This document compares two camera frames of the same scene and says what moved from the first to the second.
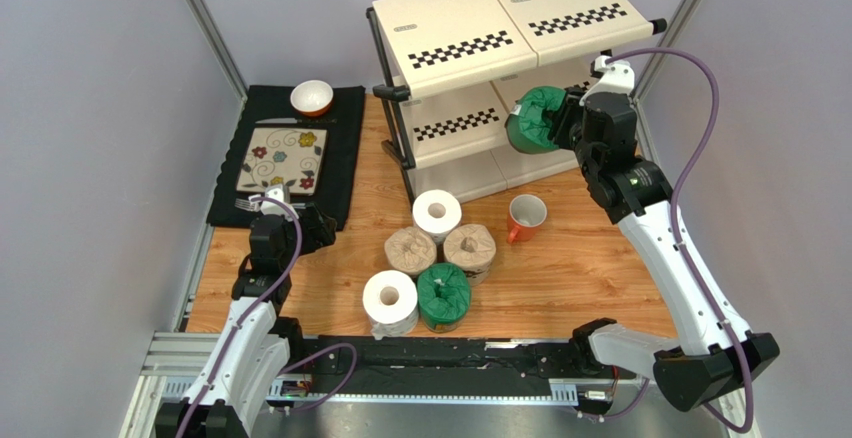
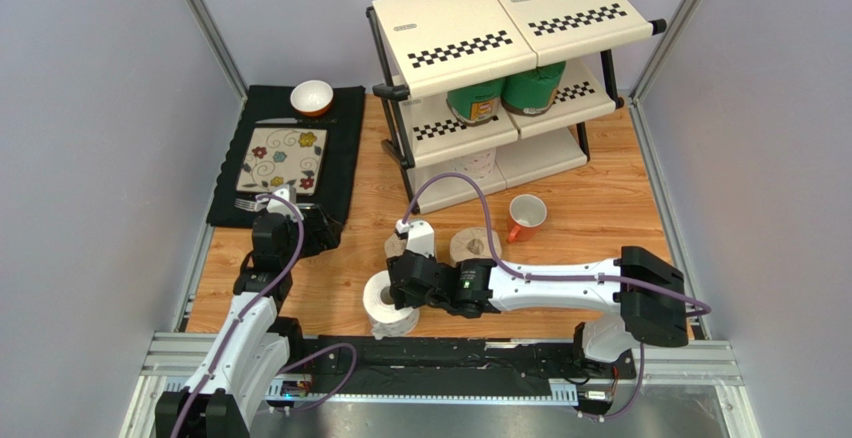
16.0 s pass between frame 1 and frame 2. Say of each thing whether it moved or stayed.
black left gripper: stayed
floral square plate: stayed
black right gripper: moved
